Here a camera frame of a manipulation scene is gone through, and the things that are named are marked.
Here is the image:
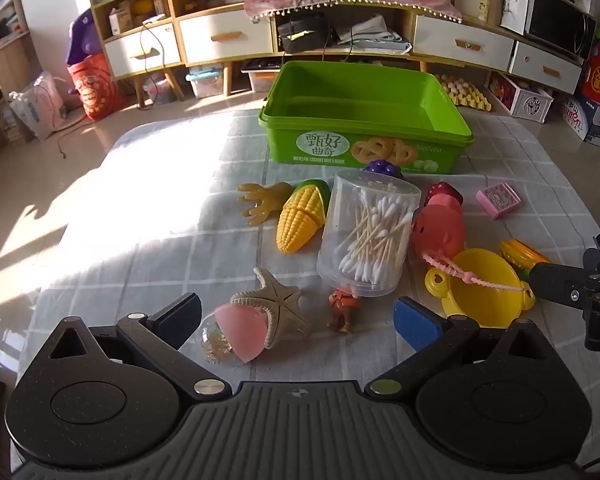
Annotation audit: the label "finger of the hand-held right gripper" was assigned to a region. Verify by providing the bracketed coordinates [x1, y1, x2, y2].
[528, 261, 598, 307]

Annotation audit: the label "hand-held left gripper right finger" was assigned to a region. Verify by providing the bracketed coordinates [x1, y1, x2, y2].
[365, 296, 561, 395]

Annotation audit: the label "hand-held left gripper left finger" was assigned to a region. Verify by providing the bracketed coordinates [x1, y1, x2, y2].
[42, 292, 233, 401]

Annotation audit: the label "orange yellow toy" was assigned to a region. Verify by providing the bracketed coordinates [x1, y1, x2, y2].
[499, 239, 552, 281]

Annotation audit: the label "green plastic box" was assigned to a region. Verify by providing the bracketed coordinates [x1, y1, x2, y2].
[258, 60, 475, 177]

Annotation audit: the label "pink clear capsule ball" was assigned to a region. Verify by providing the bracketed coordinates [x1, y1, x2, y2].
[200, 302, 272, 365]

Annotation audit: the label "yellow toy pot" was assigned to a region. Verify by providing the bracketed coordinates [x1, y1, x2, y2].
[425, 248, 537, 330]

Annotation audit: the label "checked grey cloth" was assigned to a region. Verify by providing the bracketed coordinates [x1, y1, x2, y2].
[10, 110, 600, 471]

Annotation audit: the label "small orange figurine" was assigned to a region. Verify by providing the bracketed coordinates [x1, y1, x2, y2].
[327, 287, 361, 335]

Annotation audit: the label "pink round toy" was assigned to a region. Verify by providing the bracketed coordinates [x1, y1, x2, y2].
[412, 195, 467, 261]

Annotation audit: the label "clear cotton swab jar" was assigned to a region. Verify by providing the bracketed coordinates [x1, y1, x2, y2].
[316, 170, 422, 297]

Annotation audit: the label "beige starfish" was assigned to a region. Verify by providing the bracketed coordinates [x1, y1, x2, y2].
[230, 267, 313, 351]

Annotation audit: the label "small pink box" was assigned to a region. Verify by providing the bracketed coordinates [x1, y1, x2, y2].
[475, 182, 522, 220]

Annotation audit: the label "red toy strawberry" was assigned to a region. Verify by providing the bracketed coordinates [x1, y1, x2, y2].
[425, 181, 463, 207]

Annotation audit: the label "yellow toy hand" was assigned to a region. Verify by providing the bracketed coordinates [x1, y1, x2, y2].
[237, 182, 296, 227]

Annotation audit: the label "yellow toy corn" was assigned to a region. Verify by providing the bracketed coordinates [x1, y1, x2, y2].
[276, 179, 332, 254]

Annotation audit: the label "purple toy grapes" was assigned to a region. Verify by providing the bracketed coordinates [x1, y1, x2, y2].
[364, 158, 405, 180]

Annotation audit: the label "white red carton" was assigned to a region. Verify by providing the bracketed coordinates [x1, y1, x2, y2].
[560, 95, 600, 148]

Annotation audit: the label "white printed carton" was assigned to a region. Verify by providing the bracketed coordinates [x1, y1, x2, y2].
[487, 71, 553, 124]

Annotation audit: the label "egg tray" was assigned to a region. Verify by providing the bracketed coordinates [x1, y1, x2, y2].
[437, 72, 493, 112]

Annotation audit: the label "white drawer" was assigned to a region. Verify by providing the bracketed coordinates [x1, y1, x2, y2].
[509, 42, 583, 95]
[179, 10, 273, 65]
[413, 15, 515, 72]
[103, 24, 182, 80]

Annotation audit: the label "clear storage box blue lid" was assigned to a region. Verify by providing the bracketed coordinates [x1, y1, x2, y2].
[186, 65, 226, 100]

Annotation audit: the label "red printed bag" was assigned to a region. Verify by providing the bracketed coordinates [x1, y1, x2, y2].
[67, 52, 116, 121]

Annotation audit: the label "white plastic bag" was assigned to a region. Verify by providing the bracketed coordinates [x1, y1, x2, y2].
[9, 71, 67, 142]

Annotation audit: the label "black microwave oven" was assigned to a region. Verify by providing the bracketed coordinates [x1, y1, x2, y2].
[524, 0, 597, 61]

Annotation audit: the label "wooden cabinet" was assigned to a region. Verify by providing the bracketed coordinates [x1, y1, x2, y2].
[82, 0, 600, 106]

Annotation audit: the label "cardboard box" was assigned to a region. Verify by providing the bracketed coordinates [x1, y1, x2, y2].
[0, 30, 41, 146]

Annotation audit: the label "folded pale fabric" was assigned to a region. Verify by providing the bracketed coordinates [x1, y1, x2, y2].
[336, 14, 412, 55]

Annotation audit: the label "purple plush toy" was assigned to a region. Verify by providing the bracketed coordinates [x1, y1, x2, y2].
[65, 9, 103, 66]

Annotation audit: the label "black bag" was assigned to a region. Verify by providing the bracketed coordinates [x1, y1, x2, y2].
[278, 12, 335, 55]

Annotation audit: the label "pink plastic chain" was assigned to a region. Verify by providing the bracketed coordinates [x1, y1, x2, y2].
[422, 252, 531, 293]

